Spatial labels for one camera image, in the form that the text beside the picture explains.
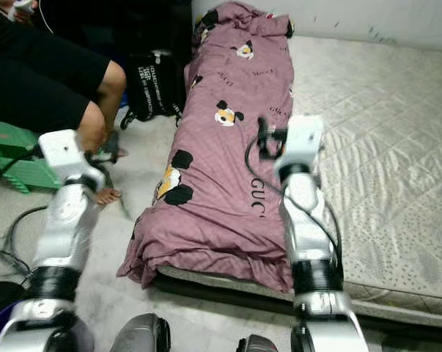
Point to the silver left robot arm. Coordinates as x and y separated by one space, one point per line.
63 249

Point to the barefoot person in black clothes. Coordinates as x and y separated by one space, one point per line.
37 81

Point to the silver left robot leg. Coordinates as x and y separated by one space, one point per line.
140 334

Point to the mauve cartoon print blanket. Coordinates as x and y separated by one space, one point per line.
220 169

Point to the purple plastic bucket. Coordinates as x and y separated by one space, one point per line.
1 330

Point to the silver robot leg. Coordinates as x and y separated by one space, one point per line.
257 345
140 334

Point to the black bed base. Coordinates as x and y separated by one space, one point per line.
250 297

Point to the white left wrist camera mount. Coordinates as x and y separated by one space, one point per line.
67 155

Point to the large black furniture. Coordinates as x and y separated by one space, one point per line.
140 26

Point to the black bag white print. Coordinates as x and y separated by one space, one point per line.
155 88

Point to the silver right robot leg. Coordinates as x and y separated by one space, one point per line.
257 345

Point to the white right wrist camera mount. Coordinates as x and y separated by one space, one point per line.
301 141

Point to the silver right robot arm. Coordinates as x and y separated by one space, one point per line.
312 242

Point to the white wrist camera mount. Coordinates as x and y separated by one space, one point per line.
301 141
67 155

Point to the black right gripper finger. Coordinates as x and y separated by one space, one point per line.
262 136

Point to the green plastic stool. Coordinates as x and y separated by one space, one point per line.
15 158

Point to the white handheld device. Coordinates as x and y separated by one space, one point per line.
23 7

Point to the quilted grey mattress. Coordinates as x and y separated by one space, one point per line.
374 147

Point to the black round floor base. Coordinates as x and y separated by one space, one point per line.
2 293

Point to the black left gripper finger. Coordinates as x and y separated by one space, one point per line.
112 145

